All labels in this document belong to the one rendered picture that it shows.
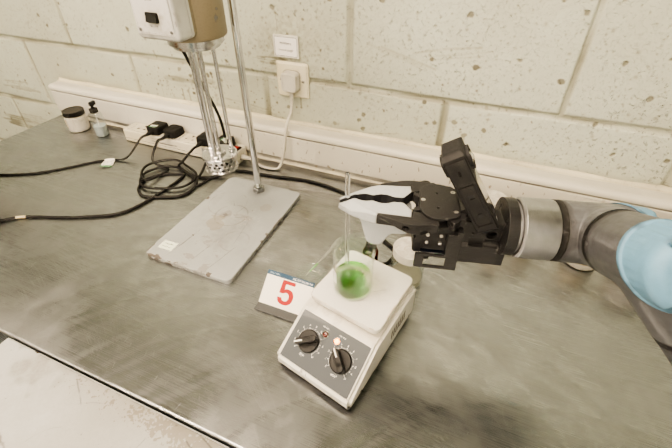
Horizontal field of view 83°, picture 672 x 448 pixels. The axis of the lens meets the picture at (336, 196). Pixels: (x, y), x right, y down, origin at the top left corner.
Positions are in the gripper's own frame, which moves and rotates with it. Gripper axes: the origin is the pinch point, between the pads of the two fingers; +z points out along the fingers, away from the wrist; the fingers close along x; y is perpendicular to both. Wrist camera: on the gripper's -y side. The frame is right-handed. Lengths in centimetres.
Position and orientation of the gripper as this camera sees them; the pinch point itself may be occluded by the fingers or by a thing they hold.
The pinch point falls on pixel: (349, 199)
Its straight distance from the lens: 48.2
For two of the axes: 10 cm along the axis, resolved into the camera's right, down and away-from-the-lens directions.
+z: -9.9, -0.8, 1.2
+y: 0.0, 8.1, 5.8
